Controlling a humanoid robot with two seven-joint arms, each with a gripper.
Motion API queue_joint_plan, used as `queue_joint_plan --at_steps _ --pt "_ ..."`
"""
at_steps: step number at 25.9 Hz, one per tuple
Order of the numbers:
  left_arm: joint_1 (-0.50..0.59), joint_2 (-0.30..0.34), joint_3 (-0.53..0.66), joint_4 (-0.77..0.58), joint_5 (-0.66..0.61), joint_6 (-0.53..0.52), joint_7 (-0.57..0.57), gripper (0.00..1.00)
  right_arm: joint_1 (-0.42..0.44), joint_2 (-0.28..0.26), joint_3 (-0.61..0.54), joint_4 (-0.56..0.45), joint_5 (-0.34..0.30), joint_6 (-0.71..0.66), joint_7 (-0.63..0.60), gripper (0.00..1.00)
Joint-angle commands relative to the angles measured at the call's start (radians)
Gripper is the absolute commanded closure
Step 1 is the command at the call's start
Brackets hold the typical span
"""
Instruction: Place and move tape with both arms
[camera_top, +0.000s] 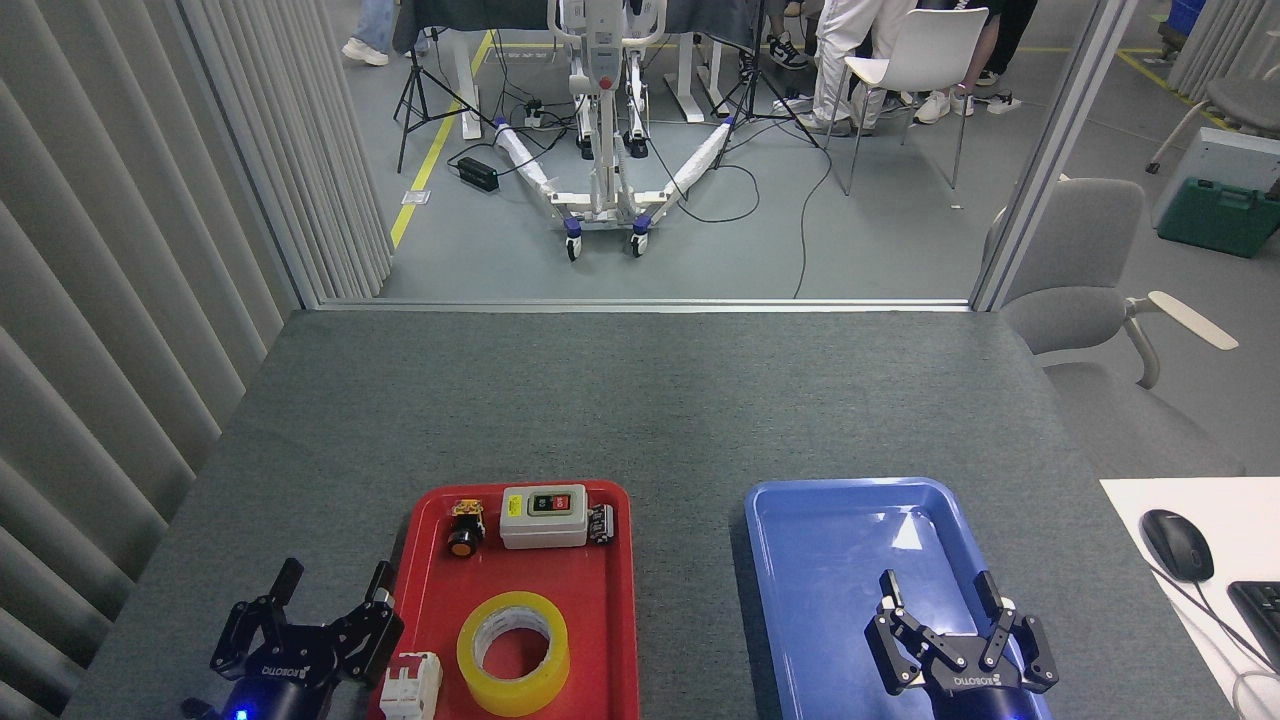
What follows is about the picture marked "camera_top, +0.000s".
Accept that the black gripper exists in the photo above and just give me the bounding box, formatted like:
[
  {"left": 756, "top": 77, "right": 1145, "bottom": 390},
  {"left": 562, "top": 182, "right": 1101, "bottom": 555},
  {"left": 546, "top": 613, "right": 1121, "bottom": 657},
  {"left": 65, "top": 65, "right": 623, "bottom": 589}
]
[
  {"left": 866, "top": 570, "right": 1059, "bottom": 720},
  {"left": 210, "top": 558, "right": 405, "bottom": 720}
]

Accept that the yellow tape roll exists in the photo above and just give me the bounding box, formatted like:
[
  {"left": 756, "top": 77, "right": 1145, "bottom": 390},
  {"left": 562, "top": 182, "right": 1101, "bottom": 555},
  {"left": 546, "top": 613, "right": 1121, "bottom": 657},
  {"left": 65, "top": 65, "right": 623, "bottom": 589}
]
[{"left": 456, "top": 591, "right": 571, "bottom": 717}]

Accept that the white circuit breaker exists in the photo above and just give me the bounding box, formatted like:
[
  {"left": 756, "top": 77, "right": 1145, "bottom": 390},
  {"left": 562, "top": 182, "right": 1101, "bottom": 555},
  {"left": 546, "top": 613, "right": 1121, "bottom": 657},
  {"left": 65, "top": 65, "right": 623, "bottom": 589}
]
[{"left": 380, "top": 651, "right": 443, "bottom": 720}]

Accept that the blue plastic tray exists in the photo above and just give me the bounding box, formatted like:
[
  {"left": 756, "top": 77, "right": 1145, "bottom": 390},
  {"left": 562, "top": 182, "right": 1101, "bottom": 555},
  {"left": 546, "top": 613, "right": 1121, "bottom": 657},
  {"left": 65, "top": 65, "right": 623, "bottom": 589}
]
[{"left": 744, "top": 477, "right": 1053, "bottom": 720}]

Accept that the orange push button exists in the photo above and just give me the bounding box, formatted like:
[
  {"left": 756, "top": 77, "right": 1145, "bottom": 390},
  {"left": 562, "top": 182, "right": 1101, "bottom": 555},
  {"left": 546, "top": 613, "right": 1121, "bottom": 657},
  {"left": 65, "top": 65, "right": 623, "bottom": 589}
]
[{"left": 446, "top": 498, "right": 487, "bottom": 558}]

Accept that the black computer mouse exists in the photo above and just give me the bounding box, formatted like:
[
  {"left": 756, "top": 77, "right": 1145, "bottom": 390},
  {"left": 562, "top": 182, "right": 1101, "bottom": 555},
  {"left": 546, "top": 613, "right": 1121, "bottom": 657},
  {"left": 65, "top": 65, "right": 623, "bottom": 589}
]
[{"left": 1141, "top": 509, "right": 1215, "bottom": 584}]

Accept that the red plastic tray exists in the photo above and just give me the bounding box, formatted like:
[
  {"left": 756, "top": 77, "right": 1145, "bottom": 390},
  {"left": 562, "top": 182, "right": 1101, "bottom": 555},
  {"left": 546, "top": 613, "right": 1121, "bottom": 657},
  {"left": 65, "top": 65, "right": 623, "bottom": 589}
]
[{"left": 368, "top": 480, "right": 641, "bottom": 720}]

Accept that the black keyboard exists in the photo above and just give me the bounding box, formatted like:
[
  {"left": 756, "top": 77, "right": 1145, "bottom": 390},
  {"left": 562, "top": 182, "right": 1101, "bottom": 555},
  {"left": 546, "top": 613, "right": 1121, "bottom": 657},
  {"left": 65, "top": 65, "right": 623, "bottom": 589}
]
[{"left": 1227, "top": 581, "right": 1280, "bottom": 671}]

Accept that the white desk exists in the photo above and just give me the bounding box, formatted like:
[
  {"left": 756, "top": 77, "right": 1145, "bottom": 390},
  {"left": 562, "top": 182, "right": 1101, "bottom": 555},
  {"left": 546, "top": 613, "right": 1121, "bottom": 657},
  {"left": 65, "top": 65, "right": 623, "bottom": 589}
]
[{"left": 1100, "top": 477, "right": 1280, "bottom": 720}]

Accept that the grey office chair with armrest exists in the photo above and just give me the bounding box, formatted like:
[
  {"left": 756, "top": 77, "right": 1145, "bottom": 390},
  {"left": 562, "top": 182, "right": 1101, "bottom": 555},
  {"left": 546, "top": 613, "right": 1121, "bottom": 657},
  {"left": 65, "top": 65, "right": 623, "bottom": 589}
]
[{"left": 985, "top": 178, "right": 1241, "bottom": 478}]

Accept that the green carrying case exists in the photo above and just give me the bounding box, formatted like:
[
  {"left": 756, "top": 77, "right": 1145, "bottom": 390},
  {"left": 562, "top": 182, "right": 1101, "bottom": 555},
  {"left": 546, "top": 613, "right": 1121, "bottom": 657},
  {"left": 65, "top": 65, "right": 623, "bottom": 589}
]
[{"left": 1158, "top": 178, "right": 1280, "bottom": 259}]

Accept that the pale grey box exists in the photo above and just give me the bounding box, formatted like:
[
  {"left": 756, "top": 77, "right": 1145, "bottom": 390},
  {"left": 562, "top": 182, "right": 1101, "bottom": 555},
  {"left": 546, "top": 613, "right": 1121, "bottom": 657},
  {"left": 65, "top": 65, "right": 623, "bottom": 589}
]
[{"left": 1152, "top": 127, "right": 1280, "bottom": 231}]

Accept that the black tripod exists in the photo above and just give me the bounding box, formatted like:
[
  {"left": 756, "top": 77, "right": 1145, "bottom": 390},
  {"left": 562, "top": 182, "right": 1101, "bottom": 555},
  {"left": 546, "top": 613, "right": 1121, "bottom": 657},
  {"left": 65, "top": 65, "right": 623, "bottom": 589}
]
[
  {"left": 712, "top": 0, "right": 821, "bottom": 169},
  {"left": 394, "top": 28, "right": 496, "bottom": 173}
]

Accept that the person in white trousers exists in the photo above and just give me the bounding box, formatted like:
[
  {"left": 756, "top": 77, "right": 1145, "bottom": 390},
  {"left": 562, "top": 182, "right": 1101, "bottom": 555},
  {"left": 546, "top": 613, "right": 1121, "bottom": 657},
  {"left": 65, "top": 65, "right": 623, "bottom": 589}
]
[{"left": 795, "top": 0, "right": 916, "bottom": 136}]

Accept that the white plastic chair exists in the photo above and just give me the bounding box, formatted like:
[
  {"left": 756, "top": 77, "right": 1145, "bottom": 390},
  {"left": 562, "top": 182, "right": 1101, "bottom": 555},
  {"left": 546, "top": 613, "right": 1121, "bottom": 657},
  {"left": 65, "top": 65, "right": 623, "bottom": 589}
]
[{"left": 825, "top": 8, "right": 991, "bottom": 196}]

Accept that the person behind white chair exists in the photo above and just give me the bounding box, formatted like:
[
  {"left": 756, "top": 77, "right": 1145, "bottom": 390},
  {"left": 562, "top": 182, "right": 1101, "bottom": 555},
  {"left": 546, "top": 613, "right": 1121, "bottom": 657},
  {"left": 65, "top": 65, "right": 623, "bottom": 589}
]
[{"left": 913, "top": 0, "right": 1041, "bottom": 124}]

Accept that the person in blue trousers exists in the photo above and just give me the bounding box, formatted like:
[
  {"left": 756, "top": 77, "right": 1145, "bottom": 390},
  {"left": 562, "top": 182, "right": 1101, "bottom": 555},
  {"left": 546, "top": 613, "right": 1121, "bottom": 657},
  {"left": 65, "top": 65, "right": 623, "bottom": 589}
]
[{"left": 342, "top": 0, "right": 431, "bottom": 67}]

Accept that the grey round-seat chair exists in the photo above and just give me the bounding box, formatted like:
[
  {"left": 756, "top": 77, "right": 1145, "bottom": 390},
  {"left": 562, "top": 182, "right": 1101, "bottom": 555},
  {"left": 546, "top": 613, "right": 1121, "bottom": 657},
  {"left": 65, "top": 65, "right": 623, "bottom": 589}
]
[{"left": 1147, "top": 78, "right": 1280, "bottom": 173}]

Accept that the person with black-white shoes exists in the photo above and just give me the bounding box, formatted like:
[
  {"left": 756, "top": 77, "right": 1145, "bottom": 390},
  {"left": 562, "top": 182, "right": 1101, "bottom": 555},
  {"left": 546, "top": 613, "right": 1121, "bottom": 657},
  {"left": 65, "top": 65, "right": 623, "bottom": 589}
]
[{"left": 740, "top": 0, "right": 811, "bottom": 71}]

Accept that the white wheeled stand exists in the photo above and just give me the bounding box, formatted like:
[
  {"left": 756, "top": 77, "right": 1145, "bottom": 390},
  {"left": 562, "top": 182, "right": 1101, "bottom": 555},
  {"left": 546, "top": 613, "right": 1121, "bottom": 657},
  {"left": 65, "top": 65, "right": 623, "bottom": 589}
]
[{"left": 495, "top": 0, "right": 736, "bottom": 261}]

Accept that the white two-button switch box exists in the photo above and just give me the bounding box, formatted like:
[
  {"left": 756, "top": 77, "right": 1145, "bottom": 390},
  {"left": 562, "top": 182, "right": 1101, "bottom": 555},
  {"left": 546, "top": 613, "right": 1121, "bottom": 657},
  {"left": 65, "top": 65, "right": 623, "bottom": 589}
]
[{"left": 499, "top": 485, "right": 589, "bottom": 550}]

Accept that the black floor cable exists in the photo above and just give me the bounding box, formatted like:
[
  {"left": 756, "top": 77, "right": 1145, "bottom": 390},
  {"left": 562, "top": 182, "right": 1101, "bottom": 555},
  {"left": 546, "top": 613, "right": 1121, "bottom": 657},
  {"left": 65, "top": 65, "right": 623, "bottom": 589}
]
[{"left": 640, "top": 120, "right": 833, "bottom": 299}]

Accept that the silver frame post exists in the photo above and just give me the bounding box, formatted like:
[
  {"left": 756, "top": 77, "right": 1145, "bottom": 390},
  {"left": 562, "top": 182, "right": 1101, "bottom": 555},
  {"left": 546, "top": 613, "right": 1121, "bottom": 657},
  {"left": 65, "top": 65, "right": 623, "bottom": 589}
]
[
  {"left": 970, "top": 0, "right": 1139, "bottom": 311},
  {"left": 178, "top": 0, "right": 321, "bottom": 309}
]

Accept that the silver frame rail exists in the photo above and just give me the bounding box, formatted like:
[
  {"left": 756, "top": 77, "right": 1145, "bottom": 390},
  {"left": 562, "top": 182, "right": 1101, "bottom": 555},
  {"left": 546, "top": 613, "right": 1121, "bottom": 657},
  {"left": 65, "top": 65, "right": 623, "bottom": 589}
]
[{"left": 318, "top": 298, "right": 973, "bottom": 313}]

